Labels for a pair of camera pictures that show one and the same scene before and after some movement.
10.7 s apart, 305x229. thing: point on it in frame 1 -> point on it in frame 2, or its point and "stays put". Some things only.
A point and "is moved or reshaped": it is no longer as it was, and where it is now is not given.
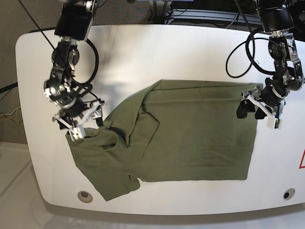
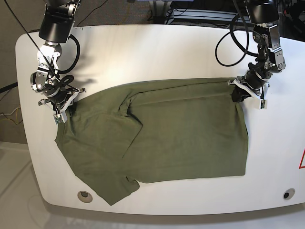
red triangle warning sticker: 300,164 stays put
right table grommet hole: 289,193 stays put
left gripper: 92,109 -> 61,100
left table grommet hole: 85,197 stays put
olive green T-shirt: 168,130 is moved or reshaped
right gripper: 246,106 -> 251,81
